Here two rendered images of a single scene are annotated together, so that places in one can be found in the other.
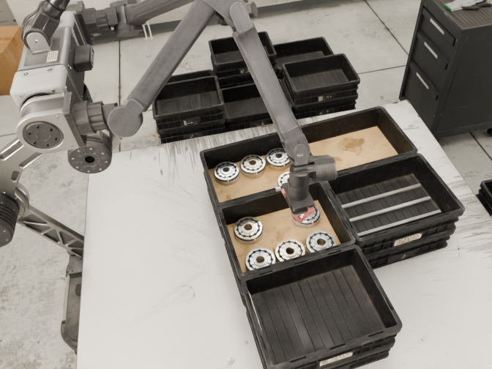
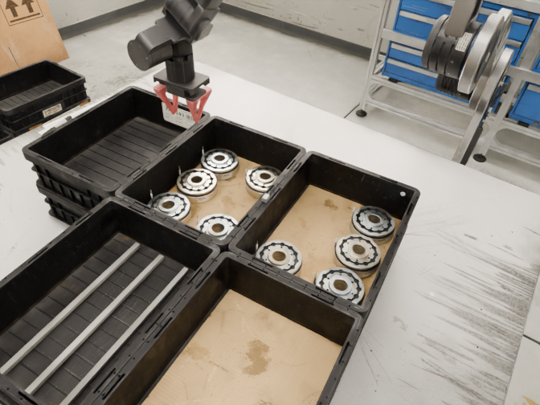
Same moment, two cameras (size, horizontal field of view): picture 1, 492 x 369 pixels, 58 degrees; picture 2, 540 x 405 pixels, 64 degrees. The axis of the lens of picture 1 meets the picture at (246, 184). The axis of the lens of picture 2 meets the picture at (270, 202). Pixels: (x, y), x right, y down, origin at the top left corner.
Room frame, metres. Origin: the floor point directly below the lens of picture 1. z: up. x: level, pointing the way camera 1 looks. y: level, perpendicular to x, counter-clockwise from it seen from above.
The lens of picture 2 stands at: (1.49, -0.67, 1.59)
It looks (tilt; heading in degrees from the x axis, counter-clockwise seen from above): 43 degrees down; 128
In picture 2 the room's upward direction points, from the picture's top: 4 degrees clockwise
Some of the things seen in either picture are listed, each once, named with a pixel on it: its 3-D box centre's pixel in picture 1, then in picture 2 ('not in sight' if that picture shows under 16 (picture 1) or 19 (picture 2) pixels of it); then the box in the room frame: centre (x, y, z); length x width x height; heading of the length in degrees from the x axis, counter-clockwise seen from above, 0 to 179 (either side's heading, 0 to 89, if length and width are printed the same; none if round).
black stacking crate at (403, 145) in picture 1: (352, 150); (234, 386); (1.27, -0.44, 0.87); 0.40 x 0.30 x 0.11; 102
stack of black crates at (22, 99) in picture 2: not in sight; (42, 124); (-0.46, 0.00, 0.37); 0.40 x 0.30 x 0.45; 96
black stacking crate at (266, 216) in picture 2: (258, 175); (328, 235); (1.19, -0.05, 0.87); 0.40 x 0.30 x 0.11; 102
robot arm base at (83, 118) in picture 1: (88, 117); not in sight; (0.91, 0.38, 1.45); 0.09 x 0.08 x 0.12; 6
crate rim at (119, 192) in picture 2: (283, 225); (218, 173); (0.89, -0.11, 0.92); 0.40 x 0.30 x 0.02; 102
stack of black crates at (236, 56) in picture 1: (244, 76); not in sight; (2.57, -0.06, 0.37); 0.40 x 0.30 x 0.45; 96
